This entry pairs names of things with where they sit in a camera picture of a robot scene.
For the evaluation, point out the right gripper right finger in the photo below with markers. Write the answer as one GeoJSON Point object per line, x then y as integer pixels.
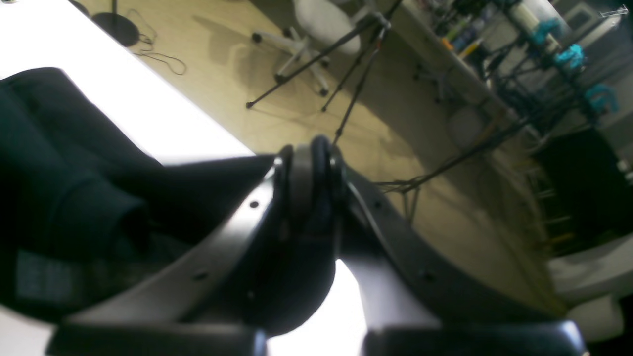
{"type": "Point", "coordinates": [415, 301]}

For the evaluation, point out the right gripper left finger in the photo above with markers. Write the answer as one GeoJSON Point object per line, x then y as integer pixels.
{"type": "Point", "coordinates": [208, 302]}

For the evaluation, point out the black T-shirt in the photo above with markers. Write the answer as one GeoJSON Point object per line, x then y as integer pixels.
{"type": "Point", "coordinates": [85, 214]}

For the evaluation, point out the cluttered background desk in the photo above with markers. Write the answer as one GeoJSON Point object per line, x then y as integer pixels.
{"type": "Point", "coordinates": [522, 64]}

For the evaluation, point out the black tripod stand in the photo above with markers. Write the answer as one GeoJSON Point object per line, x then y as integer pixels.
{"type": "Point", "coordinates": [342, 66]}

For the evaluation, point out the white office chair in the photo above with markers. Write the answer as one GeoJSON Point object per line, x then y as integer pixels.
{"type": "Point", "coordinates": [327, 27]}

